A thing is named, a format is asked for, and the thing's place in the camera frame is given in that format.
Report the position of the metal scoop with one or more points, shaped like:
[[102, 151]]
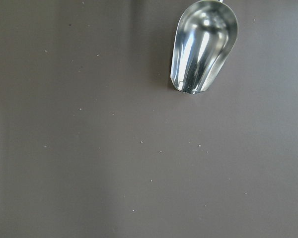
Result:
[[205, 35]]

